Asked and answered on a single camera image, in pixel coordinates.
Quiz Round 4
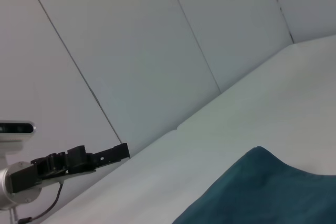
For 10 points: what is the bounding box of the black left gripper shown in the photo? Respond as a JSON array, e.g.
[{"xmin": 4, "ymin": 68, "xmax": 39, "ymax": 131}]
[{"xmin": 9, "ymin": 142, "xmax": 130, "ymax": 194}]

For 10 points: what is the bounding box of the teal blue shirt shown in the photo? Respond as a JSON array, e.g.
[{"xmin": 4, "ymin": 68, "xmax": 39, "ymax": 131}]
[{"xmin": 172, "ymin": 145, "xmax": 336, "ymax": 224}]

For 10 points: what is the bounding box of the left arm cable with plug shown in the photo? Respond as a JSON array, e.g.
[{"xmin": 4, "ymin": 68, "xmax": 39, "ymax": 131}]
[{"xmin": 15, "ymin": 180, "xmax": 64, "ymax": 224}]

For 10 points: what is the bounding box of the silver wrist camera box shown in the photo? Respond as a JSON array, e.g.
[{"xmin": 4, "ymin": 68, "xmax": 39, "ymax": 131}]
[{"xmin": 0, "ymin": 120, "xmax": 37, "ymax": 154}]

